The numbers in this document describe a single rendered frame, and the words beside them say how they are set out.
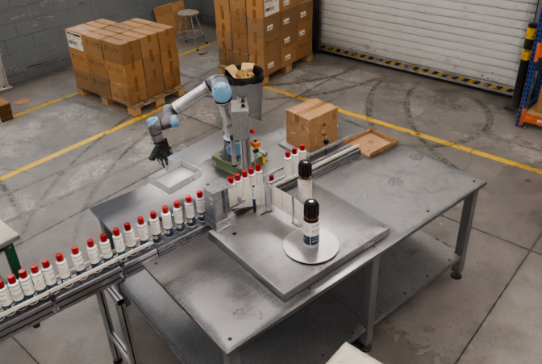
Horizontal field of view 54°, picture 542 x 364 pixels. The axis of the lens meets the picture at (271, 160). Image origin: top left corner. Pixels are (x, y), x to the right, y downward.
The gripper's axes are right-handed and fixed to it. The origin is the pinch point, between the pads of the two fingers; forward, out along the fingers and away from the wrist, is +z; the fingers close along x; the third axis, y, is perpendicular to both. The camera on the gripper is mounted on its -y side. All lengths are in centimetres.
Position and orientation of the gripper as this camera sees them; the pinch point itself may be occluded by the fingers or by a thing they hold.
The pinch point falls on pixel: (165, 169)
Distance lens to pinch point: 355.6
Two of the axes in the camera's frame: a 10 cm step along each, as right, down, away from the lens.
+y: 5.9, -4.3, 6.8
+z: 2.2, 9.0, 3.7
